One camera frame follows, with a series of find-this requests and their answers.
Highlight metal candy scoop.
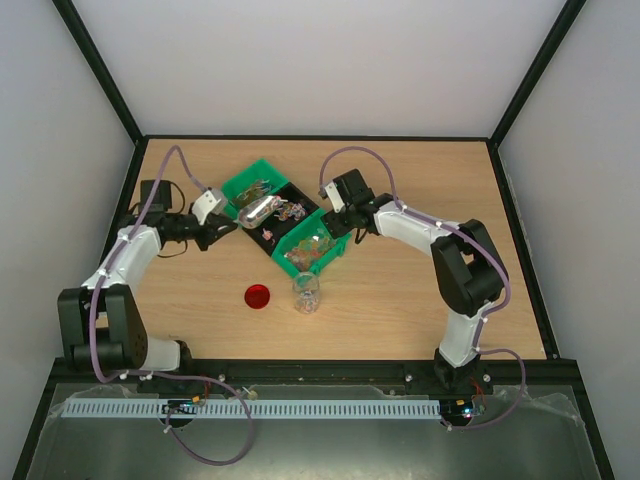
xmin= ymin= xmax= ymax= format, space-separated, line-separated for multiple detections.
xmin=236 ymin=195 xmax=283 ymax=230

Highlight green bin star candies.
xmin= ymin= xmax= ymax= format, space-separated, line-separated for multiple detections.
xmin=271 ymin=208 xmax=351 ymax=278

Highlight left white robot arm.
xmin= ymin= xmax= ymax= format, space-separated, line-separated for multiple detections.
xmin=57 ymin=180 xmax=237 ymax=383

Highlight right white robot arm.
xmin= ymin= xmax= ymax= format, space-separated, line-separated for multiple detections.
xmin=319 ymin=169 xmax=510 ymax=392

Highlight green bin wrapped candies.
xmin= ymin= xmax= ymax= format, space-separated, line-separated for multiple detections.
xmin=222 ymin=158 xmax=289 ymax=218

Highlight black bin lollipops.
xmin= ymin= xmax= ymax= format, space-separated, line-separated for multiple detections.
xmin=243 ymin=182 xmax=319 ymax=256

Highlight red jar lid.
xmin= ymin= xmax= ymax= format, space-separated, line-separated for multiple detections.
xmin=244 ymin=284 xmax=271 ymax=310

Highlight clear glass jar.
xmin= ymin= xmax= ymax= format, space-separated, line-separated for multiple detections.
xmin=292 ymin=272 xmax=320 ymax=314

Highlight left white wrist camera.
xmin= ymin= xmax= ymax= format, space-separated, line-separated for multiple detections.
xmin=191 ymin=188 xmax=228 ymax=225

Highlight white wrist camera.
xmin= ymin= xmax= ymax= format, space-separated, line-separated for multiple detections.
xmin=191 ymin=188 xmax=228 ymax=225
xmin=319 ymin=181 xmax=345 ymax=213

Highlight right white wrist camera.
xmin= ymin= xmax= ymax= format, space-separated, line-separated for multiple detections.
xmin=319 ymin=181 xmax=345 ymax=213

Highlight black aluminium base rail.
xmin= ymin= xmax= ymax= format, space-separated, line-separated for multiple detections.
xmin=49 ymin=357 xmax=581 ymax=399

